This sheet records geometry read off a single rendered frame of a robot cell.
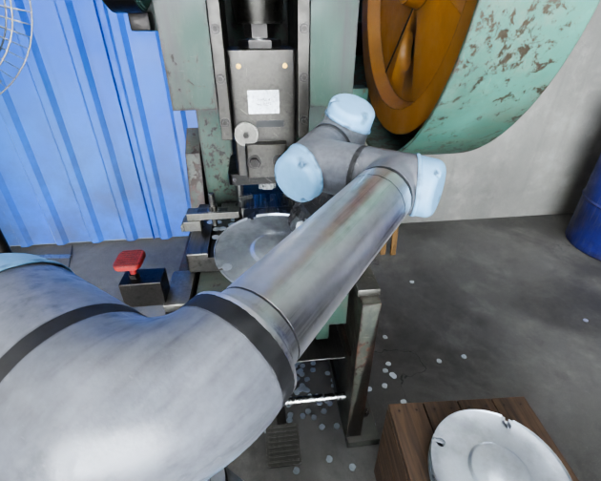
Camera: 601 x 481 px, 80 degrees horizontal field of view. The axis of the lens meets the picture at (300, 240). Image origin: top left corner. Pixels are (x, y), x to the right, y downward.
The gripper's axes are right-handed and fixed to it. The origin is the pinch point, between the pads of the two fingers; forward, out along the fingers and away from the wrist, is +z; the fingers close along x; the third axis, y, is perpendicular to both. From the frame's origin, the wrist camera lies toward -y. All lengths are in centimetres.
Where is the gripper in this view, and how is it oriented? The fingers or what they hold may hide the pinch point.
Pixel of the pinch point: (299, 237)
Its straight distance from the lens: 82.4
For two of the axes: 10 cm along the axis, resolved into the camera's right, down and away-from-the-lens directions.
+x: 8.3, -3.0, 4.6
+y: 5.1, 7.4, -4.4
